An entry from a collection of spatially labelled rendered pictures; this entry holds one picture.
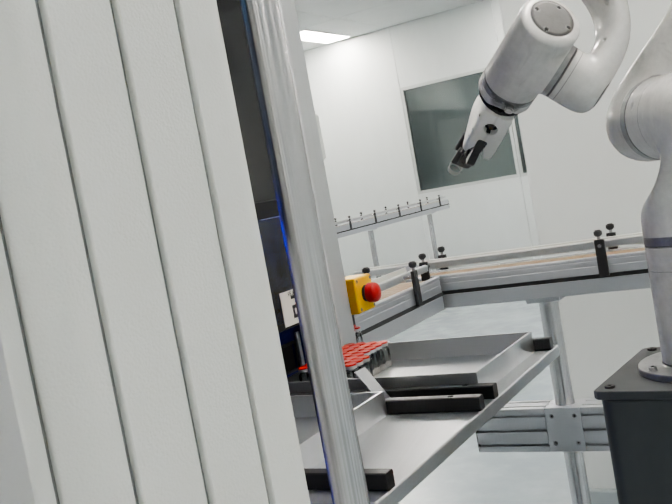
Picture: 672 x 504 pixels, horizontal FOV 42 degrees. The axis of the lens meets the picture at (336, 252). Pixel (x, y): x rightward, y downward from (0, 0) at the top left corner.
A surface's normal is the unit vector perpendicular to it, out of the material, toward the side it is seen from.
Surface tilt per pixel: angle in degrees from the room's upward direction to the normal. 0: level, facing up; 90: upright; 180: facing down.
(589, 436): 90
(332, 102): 90
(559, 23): 64
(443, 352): 90
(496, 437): 90
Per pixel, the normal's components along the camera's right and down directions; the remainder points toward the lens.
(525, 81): -0.32, 0.82
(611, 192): -0.49, 0.15
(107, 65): 0.79, -0.11
